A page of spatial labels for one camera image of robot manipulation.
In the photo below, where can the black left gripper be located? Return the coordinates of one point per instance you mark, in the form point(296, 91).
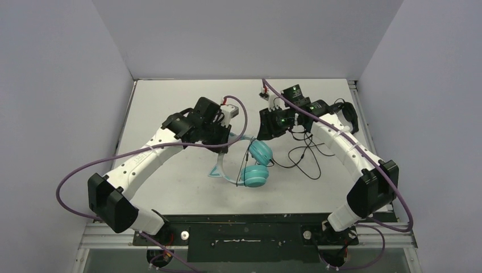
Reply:
point(224, 128)

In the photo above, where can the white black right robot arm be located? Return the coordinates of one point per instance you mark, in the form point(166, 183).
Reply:
point(375, 180)

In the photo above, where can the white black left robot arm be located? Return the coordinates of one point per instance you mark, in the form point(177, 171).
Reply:
point(110, 194)

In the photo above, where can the black cable pink green plugs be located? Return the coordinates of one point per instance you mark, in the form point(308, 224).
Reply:
point(297, 154)

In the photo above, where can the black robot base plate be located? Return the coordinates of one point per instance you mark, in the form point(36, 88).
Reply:
point(254, 237)

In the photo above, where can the teal cat ear headphones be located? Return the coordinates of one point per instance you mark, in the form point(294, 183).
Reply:
point(249, 176)

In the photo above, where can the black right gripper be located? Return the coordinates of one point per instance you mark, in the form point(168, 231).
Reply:
point(269, 127)

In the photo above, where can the black over-ear headset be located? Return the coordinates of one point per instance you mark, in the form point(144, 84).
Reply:
point(349, 113)

